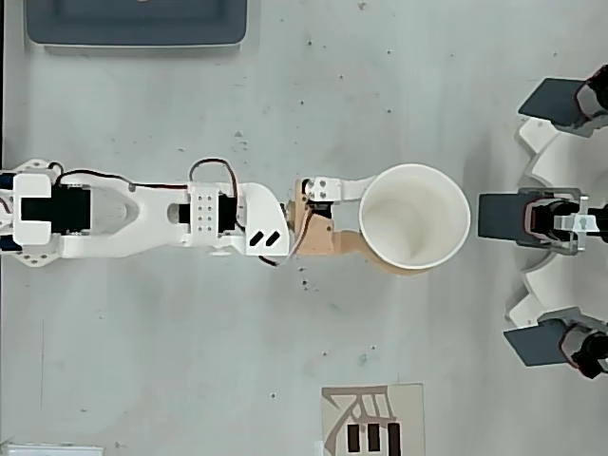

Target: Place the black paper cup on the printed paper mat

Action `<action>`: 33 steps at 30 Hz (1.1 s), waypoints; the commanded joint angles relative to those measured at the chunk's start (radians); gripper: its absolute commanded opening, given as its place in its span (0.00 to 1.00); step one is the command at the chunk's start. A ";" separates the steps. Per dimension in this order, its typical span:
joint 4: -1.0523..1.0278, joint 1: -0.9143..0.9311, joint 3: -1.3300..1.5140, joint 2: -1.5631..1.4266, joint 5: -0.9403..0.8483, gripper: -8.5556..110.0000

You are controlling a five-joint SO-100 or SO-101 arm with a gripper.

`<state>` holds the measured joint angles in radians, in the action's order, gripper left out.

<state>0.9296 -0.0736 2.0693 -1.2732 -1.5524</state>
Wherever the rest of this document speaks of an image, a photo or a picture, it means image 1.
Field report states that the tan gripper with motor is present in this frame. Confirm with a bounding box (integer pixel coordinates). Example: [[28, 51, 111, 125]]
[[283, 173, 432, 278]]

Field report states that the black paper cup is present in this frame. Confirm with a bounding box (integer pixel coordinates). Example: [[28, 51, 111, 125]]
[[358, 163, 472, 272]]

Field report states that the printed paper mat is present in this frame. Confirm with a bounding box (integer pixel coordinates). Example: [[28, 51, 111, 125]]
[[321, 383, 426, 456]]

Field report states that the grey paddle valve unit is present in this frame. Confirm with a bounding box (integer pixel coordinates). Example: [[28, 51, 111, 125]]
[[476, 186, 608, 257], [503, 307, 608, 381], [517, 65, 608, 140]]

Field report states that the white round dispenser stand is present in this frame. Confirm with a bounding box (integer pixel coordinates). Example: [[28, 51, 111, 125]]
[[504, 117, 608, 330]]

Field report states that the grey plastic tray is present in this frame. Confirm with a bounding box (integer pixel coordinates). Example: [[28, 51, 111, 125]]
[[24, 0, 250, 49]]

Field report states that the thin gripper motor cable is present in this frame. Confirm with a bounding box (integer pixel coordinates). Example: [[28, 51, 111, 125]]
[[257, 202, 315, 270]]

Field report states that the red black arm cable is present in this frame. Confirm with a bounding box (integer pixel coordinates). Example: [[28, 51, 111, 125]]
[[46, 159, 244, 230]]

